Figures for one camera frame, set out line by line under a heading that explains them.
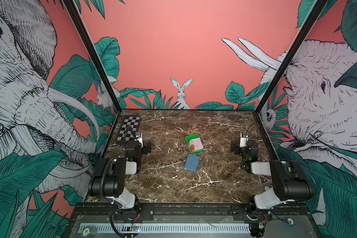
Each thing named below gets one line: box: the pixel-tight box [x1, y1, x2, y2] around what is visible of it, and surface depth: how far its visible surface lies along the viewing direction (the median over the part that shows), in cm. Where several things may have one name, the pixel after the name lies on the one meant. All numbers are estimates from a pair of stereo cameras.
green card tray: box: [185, 133, 205, 154], surface depth 99 cm
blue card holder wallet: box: [183, 153, 200, 174], surface depth 92 cm
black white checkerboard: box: [116, 115, 141, 142], surface depth 109 cm
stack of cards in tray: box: [188, 137, 204, 152], surface depth 98 cm
